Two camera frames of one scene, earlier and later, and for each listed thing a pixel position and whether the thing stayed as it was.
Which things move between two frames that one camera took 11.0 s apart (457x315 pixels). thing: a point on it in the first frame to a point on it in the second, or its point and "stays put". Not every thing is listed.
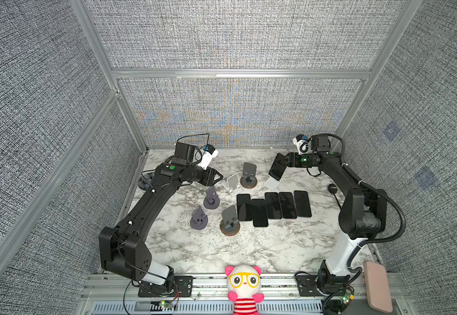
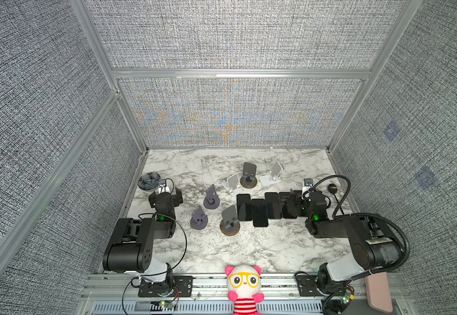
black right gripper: [293, 158] to [299, 199]
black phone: [273, 205] stays put
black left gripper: [209, 174] to [176, 198]
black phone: [259, 212] stays put
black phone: [244, 207] stays put
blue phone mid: [287, 205] stays put
